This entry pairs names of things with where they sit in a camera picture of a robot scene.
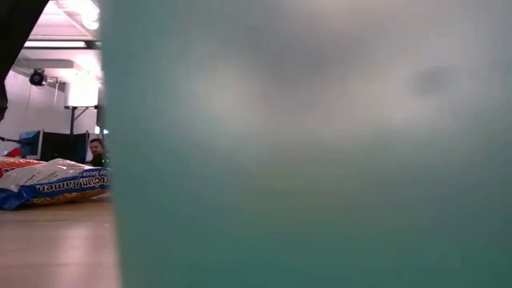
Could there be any green plastic container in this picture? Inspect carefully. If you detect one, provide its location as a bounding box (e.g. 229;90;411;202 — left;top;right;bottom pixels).
99;0;512;288

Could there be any blue Maruchan ramen packet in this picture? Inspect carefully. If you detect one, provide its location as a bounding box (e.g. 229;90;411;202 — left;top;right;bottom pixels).
0;158;112;212

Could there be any orange Maruchan ramen packet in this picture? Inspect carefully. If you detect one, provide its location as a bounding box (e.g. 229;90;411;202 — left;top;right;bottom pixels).
0;156;46;179

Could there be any person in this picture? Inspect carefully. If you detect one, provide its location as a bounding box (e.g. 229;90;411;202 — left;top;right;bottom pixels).
88;138;107;167

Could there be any white hanging box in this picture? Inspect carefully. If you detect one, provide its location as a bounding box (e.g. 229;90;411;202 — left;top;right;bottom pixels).
64;75;100;108

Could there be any black computer monitor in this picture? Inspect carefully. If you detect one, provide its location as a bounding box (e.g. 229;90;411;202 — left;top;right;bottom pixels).
39;130;90;163

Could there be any round ceiling lamp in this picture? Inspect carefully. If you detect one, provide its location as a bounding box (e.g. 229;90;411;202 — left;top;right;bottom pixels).
79;6;101;31

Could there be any blue-lit computer monitor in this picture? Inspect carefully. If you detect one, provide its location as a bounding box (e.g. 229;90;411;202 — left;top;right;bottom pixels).
18;130;43;159

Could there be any black background station frame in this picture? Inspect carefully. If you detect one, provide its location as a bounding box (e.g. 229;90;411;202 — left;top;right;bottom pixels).
63;104;101;137

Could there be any black hanging cable reel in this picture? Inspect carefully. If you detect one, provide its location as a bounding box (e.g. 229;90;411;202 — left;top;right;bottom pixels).
28;67;48;87

